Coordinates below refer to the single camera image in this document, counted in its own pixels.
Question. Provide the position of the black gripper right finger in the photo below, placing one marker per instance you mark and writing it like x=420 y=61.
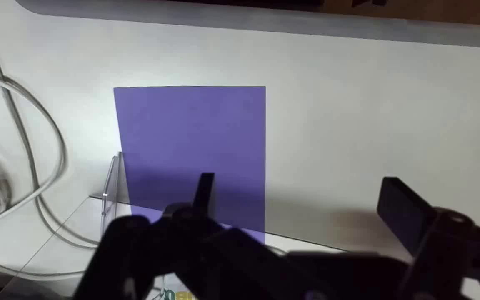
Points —
x=403 y=214

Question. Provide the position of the purple paper sheet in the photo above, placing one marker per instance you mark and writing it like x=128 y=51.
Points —
x=190 y=144

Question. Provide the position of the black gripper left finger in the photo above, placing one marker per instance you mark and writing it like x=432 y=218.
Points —
x=140 y=251

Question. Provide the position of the clear acrylic panel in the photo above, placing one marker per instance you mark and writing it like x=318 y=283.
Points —
x=115 y=189

